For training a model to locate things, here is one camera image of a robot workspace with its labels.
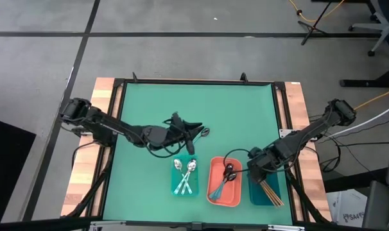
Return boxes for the light grey office chair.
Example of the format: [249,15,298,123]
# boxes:
[347,0,389,58]

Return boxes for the teal translucent plastic bin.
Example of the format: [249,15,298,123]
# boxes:
[171,155,200,198]

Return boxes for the black floor cable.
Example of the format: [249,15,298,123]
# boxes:
[319,118,389,173]

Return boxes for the yellow extension cable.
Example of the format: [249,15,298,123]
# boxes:
[288,0,346,23]
[354,85,389,112]

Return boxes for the white printed cardboard box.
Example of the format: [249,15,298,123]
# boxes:
[325,189,369,229]

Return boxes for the black camera rig beam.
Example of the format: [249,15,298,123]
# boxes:
[0,216,389,231]

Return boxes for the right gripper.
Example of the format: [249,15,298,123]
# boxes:
[246,146,279,184]

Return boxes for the black tripod stand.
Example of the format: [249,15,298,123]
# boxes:
[297,0,335,46]

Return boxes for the green table mat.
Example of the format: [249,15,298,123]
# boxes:
[103,82,293,225]

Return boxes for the black desk frame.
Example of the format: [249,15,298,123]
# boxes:
[339,0,389,88]

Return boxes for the black cabinet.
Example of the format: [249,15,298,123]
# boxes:
[0,117,37,225]

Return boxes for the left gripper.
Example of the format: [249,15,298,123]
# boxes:
[162,111,204,155]

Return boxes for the white cable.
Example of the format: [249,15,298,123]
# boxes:
[322,102,389,139]

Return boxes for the black table frame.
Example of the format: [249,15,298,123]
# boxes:
[98,78,300,225]

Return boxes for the dark grey plastic case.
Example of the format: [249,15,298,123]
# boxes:
[361,107,389,231]

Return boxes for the orange plastic bin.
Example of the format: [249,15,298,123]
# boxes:
[206,156,243,208]

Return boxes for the blue plastic bin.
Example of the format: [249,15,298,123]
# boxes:
[247,173,282,207]

